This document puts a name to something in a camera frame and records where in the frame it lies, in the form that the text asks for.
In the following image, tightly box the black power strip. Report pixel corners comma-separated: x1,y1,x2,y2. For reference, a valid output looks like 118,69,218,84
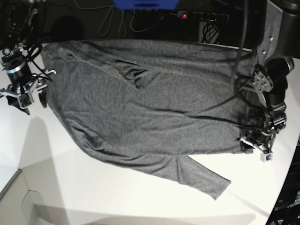
176,11,230,22

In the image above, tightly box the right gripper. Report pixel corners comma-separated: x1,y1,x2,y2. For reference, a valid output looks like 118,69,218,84
0,45,47,115

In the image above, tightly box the grey cardboard box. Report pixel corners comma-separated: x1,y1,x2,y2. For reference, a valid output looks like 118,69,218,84
0,169,71,225

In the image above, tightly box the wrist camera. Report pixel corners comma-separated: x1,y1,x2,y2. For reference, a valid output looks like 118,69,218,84
260,150,273,162
18,93,32,109

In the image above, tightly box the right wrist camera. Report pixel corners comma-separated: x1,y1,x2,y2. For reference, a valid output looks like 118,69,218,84
18,93,32,109

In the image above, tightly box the blue box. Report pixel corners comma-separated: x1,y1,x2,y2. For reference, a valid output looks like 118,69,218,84
113,0,180,10

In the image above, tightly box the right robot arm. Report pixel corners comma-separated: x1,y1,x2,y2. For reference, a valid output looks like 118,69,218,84
0,0,55,114

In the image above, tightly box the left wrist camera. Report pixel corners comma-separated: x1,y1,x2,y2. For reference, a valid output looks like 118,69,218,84
260,150,273,162

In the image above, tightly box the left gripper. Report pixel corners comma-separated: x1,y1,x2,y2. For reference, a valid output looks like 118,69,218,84
241,103,286,150

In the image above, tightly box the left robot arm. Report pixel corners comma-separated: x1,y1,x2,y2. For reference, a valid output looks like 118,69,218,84
235,0,300,155

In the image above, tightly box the grey t-shirt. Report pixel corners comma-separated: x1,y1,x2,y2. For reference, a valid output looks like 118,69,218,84
42,39,270,201

